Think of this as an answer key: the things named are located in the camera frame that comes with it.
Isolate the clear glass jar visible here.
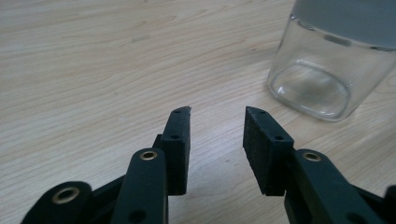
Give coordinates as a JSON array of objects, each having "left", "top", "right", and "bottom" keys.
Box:
[{"left": 266, "top": 0, "right": 396, "bottom": 122}]

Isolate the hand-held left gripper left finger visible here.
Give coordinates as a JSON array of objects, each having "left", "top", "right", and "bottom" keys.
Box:
[{"left": 151, "top": 105, "right": 192, "bottom": 197}]

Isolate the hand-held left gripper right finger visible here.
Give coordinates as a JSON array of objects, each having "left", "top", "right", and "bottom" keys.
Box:
[{"left": 242, "top": 105, "right": 295, "bottom": 197}]

